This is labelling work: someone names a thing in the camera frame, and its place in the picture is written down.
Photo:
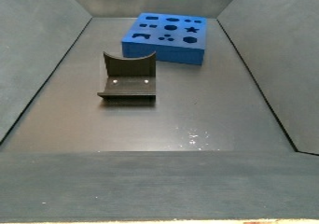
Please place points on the black curved bracket stand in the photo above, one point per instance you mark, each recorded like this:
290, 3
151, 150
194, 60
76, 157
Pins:
131, 76

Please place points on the blue foam shape board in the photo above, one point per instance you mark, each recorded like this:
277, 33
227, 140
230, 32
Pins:
174, 36

